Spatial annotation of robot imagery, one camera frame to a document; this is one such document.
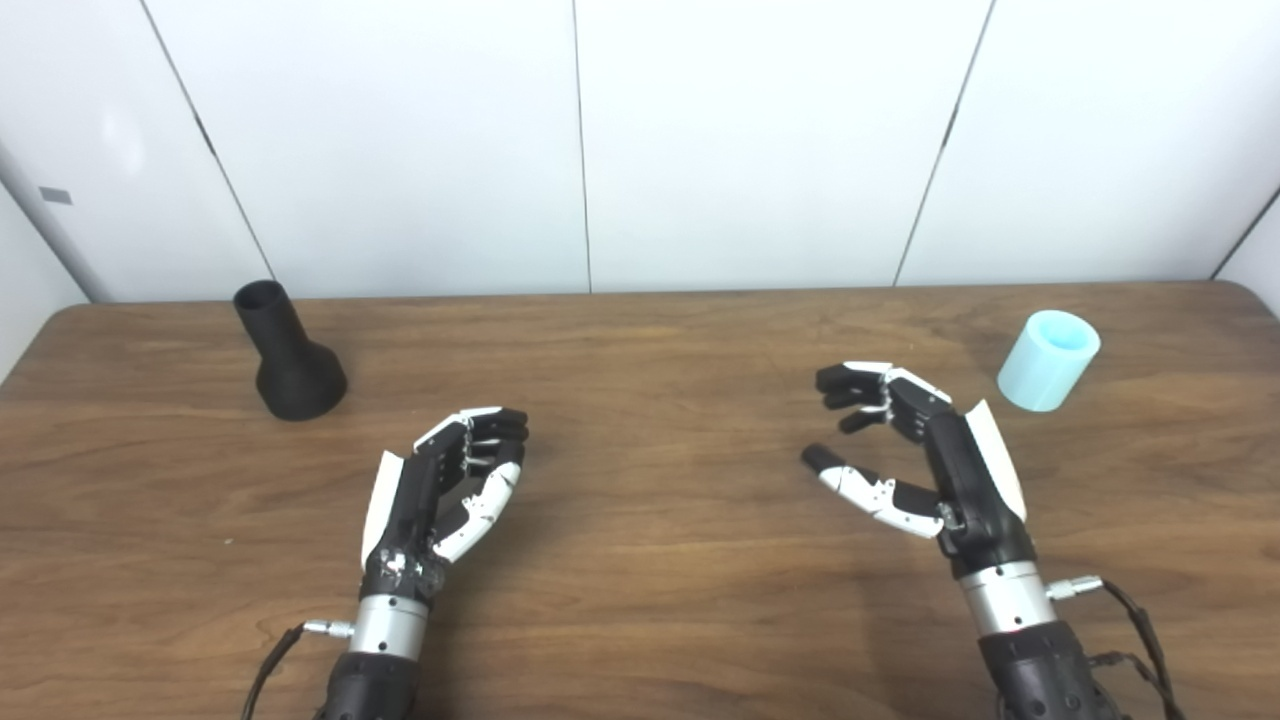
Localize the right wrist thick black cable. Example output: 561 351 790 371
1047 574 1181 720

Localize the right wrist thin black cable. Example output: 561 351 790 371
1088 650 1166 720

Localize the light-blue hose piece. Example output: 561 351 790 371
997 309 1102 413

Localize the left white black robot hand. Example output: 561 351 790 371
360 405 530 602

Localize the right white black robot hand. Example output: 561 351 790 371
800 360 1038 580

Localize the black funnel-shaped nozzle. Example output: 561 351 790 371
233 280 349 422

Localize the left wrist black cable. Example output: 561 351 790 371
240 619 357 720

